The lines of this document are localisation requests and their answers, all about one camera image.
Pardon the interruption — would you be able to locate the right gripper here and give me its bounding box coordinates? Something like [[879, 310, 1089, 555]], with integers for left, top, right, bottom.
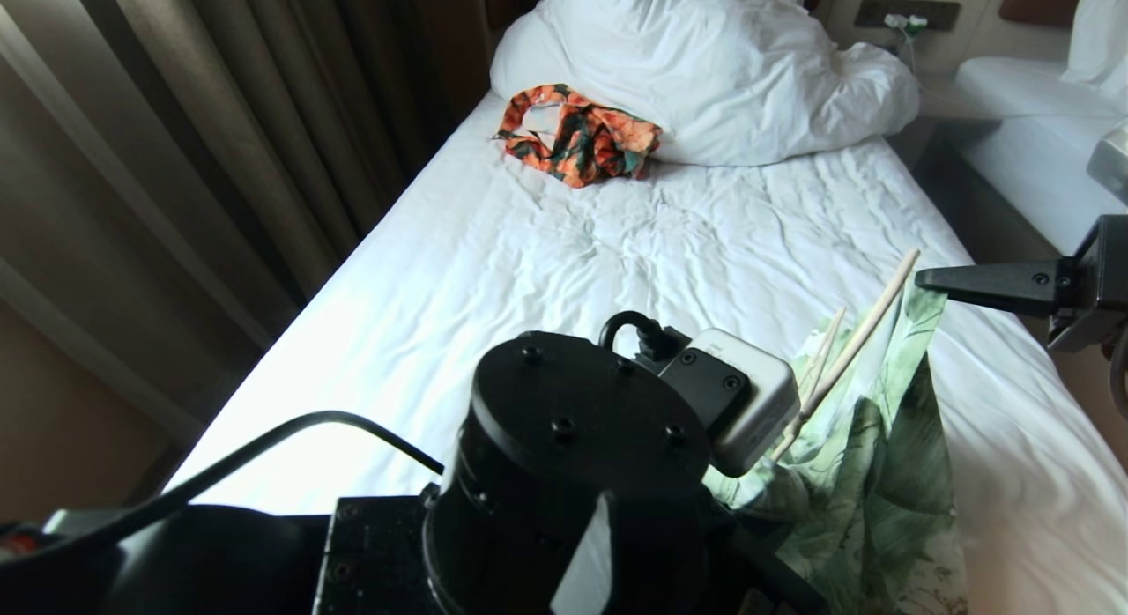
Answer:
[[915, 213, 1128, 352]]

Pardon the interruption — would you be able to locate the wooden clothes hanger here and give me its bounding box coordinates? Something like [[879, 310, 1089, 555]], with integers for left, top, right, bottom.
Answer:
[[772, 248, 922, 463]]

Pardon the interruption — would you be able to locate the green leaf print shirt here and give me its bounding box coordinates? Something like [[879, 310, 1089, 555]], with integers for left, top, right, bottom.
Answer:
[[703, 280, 970, 615]]

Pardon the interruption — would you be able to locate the neighbouring white bed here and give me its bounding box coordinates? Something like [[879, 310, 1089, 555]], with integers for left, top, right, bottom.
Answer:
[[955, 56, 1128, 256]]

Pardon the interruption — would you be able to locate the orange floral shirt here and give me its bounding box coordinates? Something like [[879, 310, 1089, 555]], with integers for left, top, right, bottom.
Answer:
[[493, 84, 664, 189]]

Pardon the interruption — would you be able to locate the bed with white sheet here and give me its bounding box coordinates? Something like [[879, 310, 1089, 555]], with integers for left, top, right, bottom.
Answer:
[[163, 88, 1128, 615]]

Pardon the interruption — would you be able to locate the white pillow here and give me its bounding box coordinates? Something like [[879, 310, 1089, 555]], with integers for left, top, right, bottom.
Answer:
[[1061, 0, 1128, 94]]

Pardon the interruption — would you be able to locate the brown padded headboard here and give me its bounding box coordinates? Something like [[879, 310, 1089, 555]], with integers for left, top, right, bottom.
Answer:
[[999, 0, 1086, 28]]

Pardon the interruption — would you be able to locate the white duvet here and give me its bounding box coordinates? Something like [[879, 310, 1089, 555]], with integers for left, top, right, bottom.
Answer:
[[490, 0, 923, 168]]

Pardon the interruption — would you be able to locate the brown curtain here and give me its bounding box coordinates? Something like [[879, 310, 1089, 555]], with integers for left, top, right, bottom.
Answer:
[[0, 0, 494, 444]]

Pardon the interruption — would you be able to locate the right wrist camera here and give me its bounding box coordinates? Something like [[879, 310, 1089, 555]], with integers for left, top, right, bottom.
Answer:
[[1087, 120, 1128, 207]]

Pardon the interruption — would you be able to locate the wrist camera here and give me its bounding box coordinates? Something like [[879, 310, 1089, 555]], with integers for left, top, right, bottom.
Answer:
[[1087, 120, 1128, 207], [657, 327, 801, 478]]

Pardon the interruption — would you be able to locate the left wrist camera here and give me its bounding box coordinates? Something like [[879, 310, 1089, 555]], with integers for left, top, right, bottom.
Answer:
[[657, 327, 801, 478]]

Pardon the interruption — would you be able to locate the dark wall socket panel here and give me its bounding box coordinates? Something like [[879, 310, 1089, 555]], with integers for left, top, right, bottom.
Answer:
[[853, 0, 961, 33]]

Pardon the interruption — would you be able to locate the short black camera cable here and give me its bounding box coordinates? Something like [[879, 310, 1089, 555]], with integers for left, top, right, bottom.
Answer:
[[599, 310, 690, 362]]

